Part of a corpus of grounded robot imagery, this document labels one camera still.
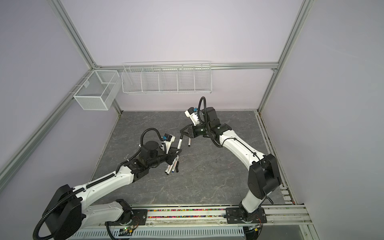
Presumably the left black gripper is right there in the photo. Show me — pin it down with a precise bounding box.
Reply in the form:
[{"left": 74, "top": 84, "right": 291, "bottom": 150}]
[{"left": 147, "top": 145, "right": 181, "bottom": 168}]

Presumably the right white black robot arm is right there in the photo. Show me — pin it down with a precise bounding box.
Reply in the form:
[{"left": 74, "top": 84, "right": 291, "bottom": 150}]
[{"left": 180, "top": 107, "right": 282, "bottom": 215}]

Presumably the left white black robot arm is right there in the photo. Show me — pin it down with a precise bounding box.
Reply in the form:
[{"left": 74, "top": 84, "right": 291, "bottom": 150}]
[{"left": 33, "top": 141, "right": 182, "bottom": 240}]

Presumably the blue capped whiteboard marker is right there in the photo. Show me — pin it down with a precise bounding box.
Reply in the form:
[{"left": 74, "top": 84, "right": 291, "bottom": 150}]
[{"left": 172, "top": 156, "right": 179, "bottom": 173}]

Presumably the white mesh square basket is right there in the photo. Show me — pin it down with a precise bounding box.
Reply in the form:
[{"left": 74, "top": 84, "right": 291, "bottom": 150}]
[{"left": 74, "top": 70, "right": 122, "bottom": 111}]

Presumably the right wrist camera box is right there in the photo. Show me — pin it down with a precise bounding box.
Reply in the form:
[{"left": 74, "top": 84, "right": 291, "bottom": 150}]
[{"left": 185, "top": 107, "right": 200, "bottom": 126}]

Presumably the white wire long basket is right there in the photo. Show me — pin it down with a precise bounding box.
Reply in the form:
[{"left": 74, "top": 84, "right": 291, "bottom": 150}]
[{"left": 122, "top": 67, "right": 213, "bottom": 94}]

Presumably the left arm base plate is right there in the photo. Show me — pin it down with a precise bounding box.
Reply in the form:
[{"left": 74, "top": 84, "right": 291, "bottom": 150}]
[{"left": 108, "top": 209, "right": 148, "bottom": 226}]

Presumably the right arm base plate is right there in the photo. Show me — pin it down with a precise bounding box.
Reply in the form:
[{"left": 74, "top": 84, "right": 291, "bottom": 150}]
[{"left": 224, "top": 207, "right": 267, "bottom": 224}]

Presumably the aluminium frame profile back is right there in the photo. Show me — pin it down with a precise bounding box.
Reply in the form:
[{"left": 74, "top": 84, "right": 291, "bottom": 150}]
[{"left": 97, "top": 61, "right": 279, "bottom": 71}]

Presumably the aluminium frame profile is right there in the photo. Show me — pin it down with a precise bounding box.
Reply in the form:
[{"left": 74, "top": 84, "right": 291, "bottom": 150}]
[
  {"left": 97, "top": 61, "right": 279, "bottom": 71},
  {"left": 1, "top": 1, "right": 118, "bottom": 195},
  {"left": 257, "top": 0, "right": 315, "bottom": 114}
]

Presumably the white vented cable duct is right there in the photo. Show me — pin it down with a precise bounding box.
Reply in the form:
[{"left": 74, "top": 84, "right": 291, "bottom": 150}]
[{"left": 70, "top": 226, "right": 245, "bottom": 240}]

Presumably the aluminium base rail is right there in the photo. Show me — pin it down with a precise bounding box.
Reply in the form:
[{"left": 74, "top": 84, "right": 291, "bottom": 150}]
[{"left": 80, "top": 202, "right": 313, "bottom": 229}]

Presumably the black corrugated left cable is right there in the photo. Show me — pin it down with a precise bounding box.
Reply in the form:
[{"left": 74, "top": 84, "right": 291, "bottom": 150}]
[{"left": 32, "top": 172, "right": 116, "bottom": 240}]

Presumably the aluminium frame profile left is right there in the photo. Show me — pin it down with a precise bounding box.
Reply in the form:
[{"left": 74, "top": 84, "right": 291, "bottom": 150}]
[{"left": 1, "top": 1, "right": 118, "bottom": 195}]

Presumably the aluminium frame profile right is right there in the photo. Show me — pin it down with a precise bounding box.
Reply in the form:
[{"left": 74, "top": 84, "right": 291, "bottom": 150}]
[{"left": 257, "top": 0, "right": 315, "bottom": 114}]

